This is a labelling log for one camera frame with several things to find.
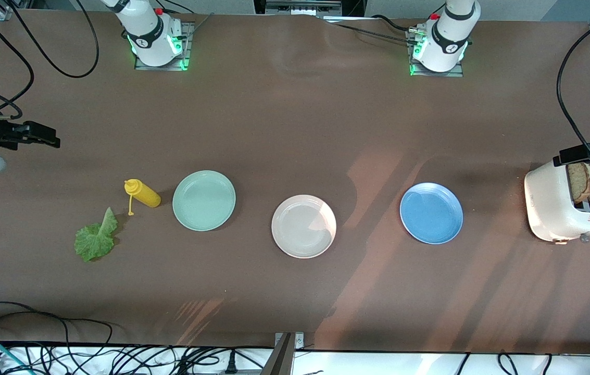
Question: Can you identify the blue plate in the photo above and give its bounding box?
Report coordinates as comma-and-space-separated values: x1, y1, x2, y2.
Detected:
399, 182, 464, 245

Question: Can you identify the black base cable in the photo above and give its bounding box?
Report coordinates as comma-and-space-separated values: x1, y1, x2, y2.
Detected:
323, 15, 420, 46

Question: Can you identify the black equipment box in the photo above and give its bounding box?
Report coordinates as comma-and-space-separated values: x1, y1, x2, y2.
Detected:
253, 0, 367, 17

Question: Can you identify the yellow mustard squeeze bottle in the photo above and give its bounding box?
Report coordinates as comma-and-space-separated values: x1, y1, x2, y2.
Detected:
124, 179, 162, 216

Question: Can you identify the grey metal frame bracket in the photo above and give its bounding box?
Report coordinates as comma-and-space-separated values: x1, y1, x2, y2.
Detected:
261, 332, 305, 375

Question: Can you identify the mint green plate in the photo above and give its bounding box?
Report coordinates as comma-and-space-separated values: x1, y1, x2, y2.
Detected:
172, 170, 237, 232

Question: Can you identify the green lettuce leaf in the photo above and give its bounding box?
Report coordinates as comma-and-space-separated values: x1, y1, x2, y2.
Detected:
74, 207, 119, 263

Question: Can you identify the beige plate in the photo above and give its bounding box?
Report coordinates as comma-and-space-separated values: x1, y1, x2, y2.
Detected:
271, 194, 337, 259

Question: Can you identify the white toaster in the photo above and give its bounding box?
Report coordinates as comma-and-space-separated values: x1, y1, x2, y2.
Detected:
524, 155, 590, 244

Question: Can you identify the aluminium frame profile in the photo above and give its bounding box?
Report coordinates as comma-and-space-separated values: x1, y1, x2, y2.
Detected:
0, 0, 32, 21

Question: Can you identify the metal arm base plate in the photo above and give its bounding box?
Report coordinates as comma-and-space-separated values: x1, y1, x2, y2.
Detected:
406, 29, 465, 78
134, 22, 194, 71

